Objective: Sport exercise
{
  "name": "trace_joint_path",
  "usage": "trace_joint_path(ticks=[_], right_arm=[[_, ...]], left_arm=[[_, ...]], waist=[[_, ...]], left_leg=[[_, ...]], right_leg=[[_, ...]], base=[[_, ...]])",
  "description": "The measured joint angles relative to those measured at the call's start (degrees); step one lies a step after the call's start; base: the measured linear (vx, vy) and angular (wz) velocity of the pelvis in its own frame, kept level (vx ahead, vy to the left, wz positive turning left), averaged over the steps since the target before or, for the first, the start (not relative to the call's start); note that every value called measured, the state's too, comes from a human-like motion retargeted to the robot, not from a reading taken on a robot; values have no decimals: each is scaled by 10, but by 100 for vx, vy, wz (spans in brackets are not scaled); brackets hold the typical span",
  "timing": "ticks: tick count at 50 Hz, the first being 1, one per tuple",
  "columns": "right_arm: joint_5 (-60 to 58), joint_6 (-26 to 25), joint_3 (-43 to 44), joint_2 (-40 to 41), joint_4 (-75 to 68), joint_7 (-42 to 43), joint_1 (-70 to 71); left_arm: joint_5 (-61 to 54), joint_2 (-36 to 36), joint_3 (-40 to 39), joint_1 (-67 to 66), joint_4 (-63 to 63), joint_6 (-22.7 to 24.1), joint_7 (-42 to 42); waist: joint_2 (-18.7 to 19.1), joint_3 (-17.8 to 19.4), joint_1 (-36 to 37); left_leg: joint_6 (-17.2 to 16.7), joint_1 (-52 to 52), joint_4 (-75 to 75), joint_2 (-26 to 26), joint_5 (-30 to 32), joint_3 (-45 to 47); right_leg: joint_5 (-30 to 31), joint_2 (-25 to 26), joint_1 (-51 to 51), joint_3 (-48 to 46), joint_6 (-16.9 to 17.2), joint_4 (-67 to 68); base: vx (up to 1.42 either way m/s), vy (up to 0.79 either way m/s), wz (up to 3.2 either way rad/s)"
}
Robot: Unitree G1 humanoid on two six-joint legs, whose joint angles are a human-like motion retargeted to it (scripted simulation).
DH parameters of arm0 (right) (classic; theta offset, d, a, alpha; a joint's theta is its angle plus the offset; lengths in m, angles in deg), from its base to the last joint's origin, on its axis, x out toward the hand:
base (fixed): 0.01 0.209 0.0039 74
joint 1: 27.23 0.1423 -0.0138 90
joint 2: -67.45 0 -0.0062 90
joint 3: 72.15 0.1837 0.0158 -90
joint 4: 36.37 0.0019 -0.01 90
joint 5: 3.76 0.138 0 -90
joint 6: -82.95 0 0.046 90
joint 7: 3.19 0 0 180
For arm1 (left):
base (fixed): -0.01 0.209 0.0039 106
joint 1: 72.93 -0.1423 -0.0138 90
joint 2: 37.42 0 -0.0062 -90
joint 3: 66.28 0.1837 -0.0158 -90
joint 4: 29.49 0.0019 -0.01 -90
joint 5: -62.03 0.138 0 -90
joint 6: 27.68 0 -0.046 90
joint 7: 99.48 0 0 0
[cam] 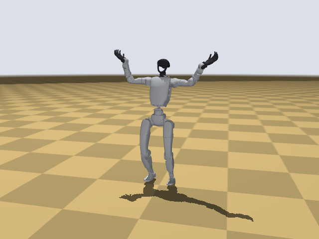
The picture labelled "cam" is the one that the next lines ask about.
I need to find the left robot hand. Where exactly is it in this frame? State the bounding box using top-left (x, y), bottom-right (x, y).
top-left (201, 52), bottom-right (218, 69)

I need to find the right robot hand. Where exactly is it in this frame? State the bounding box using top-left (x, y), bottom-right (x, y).
top-left (114, 50), bottom-right (125, 63)

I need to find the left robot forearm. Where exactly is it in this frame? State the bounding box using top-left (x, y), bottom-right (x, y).
top-left (192, 63), bottom-right (204, 82)

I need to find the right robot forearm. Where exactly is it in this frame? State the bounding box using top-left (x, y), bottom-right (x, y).
top-left (122, 58), bottom-right (132, 78)

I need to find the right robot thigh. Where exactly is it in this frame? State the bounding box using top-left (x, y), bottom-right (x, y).
top-left (140, 118), bottom-right (153, 158)

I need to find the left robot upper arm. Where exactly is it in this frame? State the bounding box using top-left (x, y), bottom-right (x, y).
top-left (170, 78), bottom-right (196, 88)

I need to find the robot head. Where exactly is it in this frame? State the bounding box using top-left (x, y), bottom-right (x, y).
top-left (157, 59), bottom-right (170, 77)

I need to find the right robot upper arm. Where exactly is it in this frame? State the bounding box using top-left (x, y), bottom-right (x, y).
top-left (127, 75), bottom-right (151, 86)

